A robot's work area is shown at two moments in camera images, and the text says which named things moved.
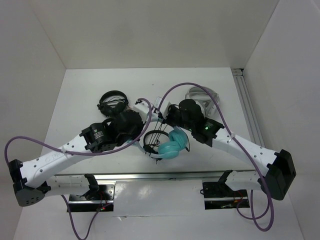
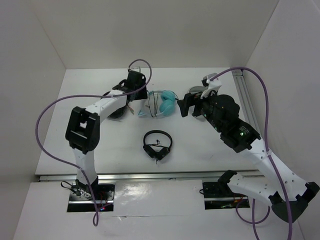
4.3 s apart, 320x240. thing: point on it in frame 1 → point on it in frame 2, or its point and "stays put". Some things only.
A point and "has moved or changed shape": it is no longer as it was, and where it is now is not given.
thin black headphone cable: (158, 133) has moved or changed shape
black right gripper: (167, 119) → (190, 99)
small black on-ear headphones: (149, 148) stays put
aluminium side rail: (247, 107) stays put
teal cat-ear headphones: (177, 139) has moved or changed shape
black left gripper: (140, 127) → (142, 94)
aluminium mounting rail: (187, 177) stays put
